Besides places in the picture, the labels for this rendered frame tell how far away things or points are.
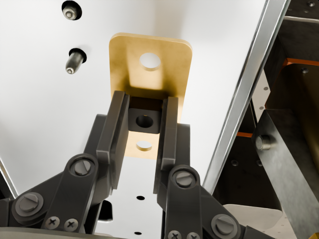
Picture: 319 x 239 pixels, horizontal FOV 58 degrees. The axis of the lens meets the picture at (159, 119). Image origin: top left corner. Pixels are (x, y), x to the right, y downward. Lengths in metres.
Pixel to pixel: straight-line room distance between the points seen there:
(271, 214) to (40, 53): 0.28
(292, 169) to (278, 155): 0.02
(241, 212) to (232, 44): 0.22
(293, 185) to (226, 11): 0.12
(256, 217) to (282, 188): 0.14
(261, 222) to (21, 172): 0.27
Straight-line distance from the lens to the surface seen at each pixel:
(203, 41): 0.18
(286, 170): 0.22
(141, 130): 0.15
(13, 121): 0.26
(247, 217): 0.36
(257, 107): 0.62
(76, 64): 0.18
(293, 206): 0.22
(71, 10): 0.18
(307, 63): 0.29
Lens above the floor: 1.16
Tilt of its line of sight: 46 degrees down
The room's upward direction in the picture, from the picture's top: 173 degrees counter-clockwise
